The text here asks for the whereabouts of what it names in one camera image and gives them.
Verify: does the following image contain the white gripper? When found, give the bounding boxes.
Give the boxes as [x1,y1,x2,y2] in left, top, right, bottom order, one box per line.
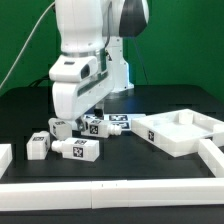
[49,55,110,131]

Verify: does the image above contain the black cable bundle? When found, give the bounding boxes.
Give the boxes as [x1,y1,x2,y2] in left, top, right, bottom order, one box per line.
[28,74,54,88]

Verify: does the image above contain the white left obstacle bar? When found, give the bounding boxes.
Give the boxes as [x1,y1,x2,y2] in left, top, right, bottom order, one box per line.
[0,144,12,179]

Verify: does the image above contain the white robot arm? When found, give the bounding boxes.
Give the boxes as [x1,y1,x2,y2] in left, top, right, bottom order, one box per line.
[49,0,149,131]

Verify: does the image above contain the grey cable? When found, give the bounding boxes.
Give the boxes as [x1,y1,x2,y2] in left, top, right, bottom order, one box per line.
[0,0,58,91]

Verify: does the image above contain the white marker base sheet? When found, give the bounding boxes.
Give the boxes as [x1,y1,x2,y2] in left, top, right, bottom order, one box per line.
[83,113,148,132]

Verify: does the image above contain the white square tabletop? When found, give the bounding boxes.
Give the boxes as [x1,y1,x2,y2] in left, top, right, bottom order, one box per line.
[131,109,224,157]

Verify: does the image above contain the white front obstacle bar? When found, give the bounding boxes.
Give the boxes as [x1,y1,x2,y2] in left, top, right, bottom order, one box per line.
[0,178,224,211]

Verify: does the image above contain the white obstacle bar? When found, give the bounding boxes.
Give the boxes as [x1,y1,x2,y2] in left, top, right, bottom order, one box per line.
[198,139,224,178]
[0,144,12,179]
[0,178,224,211]

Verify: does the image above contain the white right obstacle bar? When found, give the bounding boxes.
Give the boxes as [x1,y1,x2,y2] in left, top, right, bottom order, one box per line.
[198,139,224,178]

